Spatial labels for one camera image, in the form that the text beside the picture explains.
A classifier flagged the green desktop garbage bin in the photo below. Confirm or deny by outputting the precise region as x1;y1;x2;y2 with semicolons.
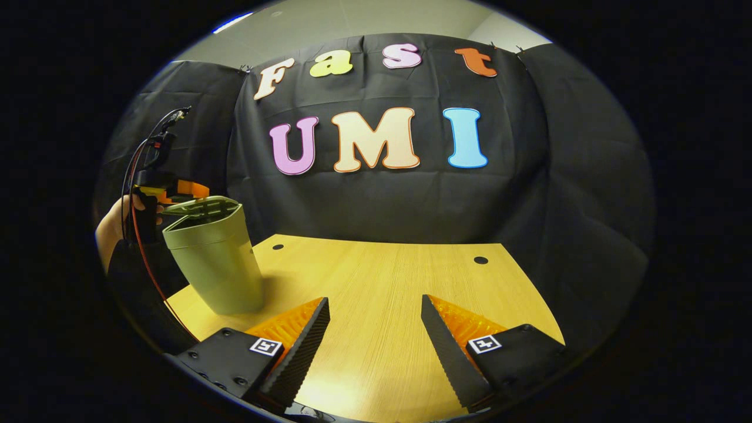
162;196;264;316

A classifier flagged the wooden desktop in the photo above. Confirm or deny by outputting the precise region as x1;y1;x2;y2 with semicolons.
166;234;566;422

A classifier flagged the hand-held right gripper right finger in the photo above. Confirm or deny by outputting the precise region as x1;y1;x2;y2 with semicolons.
420;294;568;412

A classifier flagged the ceiling light panel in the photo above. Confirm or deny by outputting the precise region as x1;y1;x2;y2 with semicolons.
211;12;254;34

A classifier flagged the red black cable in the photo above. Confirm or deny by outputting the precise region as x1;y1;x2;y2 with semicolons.
120;138;200;343

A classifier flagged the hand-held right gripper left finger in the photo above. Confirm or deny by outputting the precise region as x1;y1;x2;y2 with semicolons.
167;297;331;412

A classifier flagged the black backdrop cloth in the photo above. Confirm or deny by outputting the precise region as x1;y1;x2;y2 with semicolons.
94;32;656;353

